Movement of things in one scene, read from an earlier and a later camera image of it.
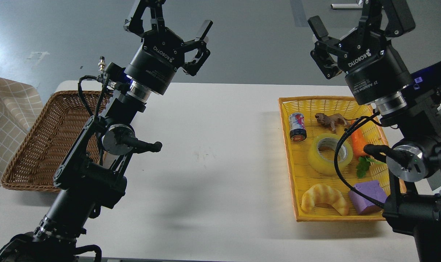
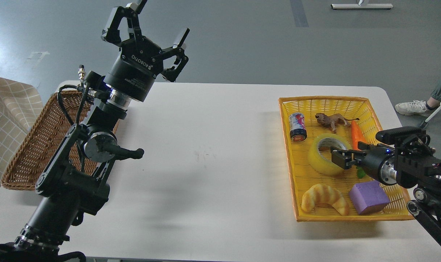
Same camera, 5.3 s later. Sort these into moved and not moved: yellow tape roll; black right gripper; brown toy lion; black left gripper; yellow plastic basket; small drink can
Moved: black right gripper; black left gripper
Not moved: small drink can; brown toy lion; yellow plastic basket; yellow tape roll
